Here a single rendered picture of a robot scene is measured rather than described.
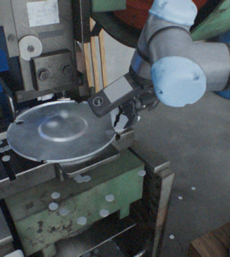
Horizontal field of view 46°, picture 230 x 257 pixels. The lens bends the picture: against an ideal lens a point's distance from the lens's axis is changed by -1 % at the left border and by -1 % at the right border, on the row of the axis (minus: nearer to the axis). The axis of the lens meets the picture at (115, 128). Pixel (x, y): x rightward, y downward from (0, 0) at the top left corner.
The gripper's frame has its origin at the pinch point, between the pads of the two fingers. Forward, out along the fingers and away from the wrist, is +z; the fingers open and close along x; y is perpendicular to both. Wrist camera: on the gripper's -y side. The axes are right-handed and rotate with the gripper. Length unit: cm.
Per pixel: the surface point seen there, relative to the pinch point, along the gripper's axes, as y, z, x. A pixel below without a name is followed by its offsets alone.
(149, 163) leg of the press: 10.8, 12.8, -9.0
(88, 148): -9.2, 0.2, -2.6
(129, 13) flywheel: 23.8, -8.8, 32.0
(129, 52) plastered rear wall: 111, 89, 105
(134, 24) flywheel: 23.6, -7.4, 27.9
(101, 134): -3.3, 1.6, 0.4
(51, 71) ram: -10.6, -8.2, 15.9
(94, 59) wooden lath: 58, 66, 85
